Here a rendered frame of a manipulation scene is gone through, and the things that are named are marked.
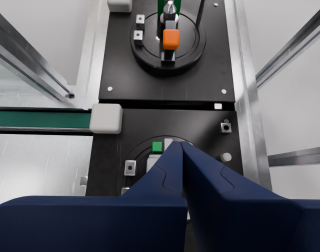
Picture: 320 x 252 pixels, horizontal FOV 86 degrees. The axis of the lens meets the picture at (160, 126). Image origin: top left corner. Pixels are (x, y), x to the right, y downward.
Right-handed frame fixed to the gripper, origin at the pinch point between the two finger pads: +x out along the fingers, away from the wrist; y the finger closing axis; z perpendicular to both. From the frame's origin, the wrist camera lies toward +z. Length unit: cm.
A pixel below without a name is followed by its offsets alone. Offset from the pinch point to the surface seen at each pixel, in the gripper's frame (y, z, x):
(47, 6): 34, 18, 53
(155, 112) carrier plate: 1.9, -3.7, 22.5
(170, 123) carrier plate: -0.7, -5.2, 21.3
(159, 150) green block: 1.1, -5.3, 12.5
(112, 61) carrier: 10.1, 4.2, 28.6
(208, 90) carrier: -7.5, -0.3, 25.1
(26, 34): 38, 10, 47
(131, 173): 4.7, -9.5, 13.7
